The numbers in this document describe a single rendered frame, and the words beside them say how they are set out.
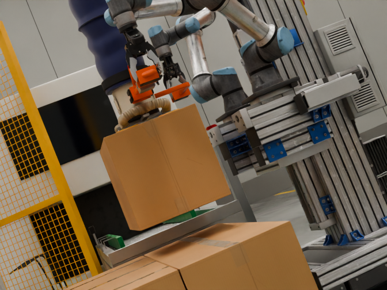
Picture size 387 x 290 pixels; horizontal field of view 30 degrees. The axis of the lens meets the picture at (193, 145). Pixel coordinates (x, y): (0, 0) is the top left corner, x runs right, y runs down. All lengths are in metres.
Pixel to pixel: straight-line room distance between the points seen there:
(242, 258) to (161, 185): 0.68
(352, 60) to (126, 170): 1.31
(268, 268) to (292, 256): 0.09
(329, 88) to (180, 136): 0.72
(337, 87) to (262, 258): 1.13
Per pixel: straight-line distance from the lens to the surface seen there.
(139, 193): 2.89
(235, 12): 3.10
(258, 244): 2.36
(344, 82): 3.26
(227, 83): 3.75
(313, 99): 3.19
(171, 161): 2.91
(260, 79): 3.28
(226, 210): 3.62
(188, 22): 3.62
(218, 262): 2.33
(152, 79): 2.62
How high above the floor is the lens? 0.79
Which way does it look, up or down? 3 degrees up
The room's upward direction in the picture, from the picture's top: 22 degrees counter-clockwise
